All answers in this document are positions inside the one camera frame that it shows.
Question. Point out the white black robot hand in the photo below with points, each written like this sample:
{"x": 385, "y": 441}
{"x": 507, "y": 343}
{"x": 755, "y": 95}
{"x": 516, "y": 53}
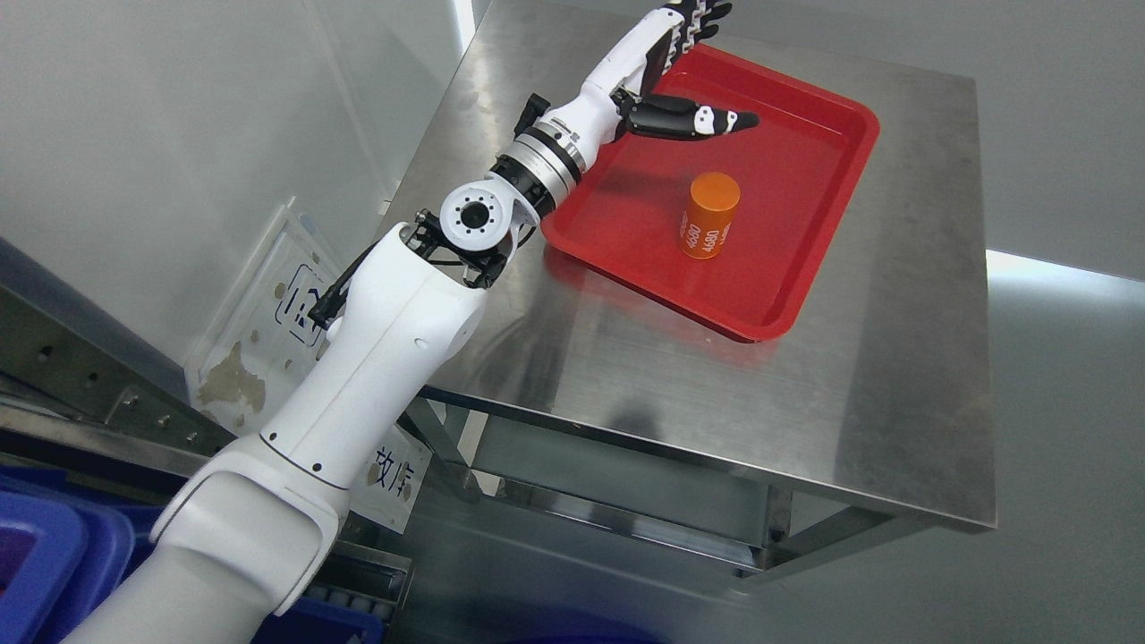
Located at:
{"x": 619, "y": 96}

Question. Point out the orange cylindrical capacitor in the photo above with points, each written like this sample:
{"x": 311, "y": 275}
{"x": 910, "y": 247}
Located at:
{"x": 712, "y": 202}

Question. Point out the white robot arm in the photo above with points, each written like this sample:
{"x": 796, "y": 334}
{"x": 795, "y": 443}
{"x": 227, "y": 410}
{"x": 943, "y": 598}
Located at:
{"x": 247, "y": 534}

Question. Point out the stainless steel desk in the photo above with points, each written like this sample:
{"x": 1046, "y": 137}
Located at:
{"x": 769, "y": 349}

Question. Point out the red plastic tray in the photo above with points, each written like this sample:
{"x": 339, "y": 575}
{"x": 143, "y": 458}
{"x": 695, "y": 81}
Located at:
{"x": 797, "y": 170}

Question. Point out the metal shelf rail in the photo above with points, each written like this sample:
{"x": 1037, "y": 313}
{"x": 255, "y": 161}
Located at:
{"x": 68, "y": 403}

